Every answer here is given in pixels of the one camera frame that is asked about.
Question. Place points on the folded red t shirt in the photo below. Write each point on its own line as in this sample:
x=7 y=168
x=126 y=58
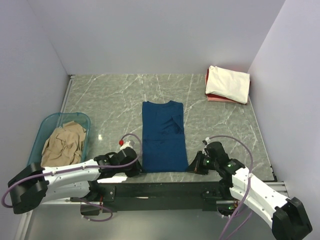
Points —
x=216 y=98

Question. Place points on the folded pink t shirt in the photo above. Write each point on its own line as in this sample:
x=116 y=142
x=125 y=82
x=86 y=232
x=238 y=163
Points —
x=206 y=81

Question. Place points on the aluminium frame rail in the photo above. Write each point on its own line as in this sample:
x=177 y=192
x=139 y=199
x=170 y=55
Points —
x=26 y=217

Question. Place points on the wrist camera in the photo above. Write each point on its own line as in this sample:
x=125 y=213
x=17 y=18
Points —
x=126 y=144
x=207 y=141

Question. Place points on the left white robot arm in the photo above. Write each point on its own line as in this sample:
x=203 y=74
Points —
x=36 y=184

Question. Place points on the blue t shirt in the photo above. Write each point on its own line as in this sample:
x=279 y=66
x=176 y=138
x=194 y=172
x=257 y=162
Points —
x=163 y=137

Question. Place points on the beige t shirt in bin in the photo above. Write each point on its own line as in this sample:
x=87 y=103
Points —
x=65 y=146

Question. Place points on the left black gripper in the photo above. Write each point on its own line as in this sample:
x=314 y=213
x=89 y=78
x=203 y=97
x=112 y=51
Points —
x=135 y=169

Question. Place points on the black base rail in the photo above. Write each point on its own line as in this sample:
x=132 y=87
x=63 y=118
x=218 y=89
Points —
x=160 y=196

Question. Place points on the teal plastic bin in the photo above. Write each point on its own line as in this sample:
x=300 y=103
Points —
x=57 y=120

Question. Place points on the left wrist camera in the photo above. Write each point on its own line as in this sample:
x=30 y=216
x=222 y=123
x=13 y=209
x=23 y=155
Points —
x=126 y=144

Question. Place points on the folded white t shirt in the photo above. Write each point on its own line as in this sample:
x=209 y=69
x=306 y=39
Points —
x=230 y=84

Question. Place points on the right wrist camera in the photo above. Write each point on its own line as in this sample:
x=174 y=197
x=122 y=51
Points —
x=207 y=141

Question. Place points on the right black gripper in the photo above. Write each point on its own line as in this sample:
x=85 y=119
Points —
x=200 y=163

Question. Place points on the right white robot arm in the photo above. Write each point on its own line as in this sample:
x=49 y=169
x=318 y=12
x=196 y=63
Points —
x=286 y=216

